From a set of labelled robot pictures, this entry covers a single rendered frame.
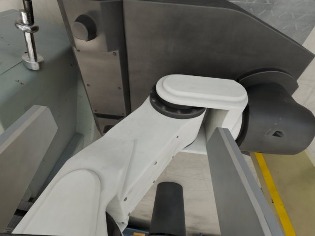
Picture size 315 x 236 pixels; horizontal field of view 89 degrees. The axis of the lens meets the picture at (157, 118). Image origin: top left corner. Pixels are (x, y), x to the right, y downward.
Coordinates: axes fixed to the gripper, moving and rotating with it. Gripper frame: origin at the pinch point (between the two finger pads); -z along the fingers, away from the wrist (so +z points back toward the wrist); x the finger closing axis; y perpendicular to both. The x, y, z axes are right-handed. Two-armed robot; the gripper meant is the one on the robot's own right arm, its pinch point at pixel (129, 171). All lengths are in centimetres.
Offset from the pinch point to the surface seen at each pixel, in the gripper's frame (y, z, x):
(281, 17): -1, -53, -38
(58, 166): 105, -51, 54
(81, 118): 85, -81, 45
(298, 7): -4, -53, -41
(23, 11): 8, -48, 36
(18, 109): 35, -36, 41
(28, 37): 15, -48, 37
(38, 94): 36, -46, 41
